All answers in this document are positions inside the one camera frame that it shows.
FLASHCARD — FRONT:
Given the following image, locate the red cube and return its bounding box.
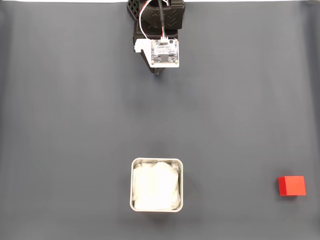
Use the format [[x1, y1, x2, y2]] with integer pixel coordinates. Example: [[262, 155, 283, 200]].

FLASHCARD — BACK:
[[278, 175, 307, 197]]

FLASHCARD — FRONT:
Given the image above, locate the square metal box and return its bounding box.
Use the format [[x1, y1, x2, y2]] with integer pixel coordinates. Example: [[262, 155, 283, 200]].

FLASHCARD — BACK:
[[129, 157, 184, 213]]

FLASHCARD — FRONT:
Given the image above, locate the dark table mat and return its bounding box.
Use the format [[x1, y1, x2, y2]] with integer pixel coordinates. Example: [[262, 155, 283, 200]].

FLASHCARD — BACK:
[[0, 1, 320, 240]]

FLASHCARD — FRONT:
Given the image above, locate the white tissue paper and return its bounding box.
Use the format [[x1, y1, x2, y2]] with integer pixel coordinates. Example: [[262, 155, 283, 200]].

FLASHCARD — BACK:
[[132, 161, 181, 211]]

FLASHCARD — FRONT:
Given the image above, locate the white red servo wire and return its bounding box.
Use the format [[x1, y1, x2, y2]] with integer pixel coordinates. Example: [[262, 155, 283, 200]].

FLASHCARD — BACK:
[[138, 0, 153, 41]]

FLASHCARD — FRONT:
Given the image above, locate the camera board on white mount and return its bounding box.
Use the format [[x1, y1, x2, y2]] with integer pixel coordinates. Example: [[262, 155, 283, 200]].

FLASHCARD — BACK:
[[134, 37, 180, 69]]

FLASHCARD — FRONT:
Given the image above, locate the black camera cable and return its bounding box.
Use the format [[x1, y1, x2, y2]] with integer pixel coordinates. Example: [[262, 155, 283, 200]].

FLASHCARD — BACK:
[[156, 0, 166, 35]]

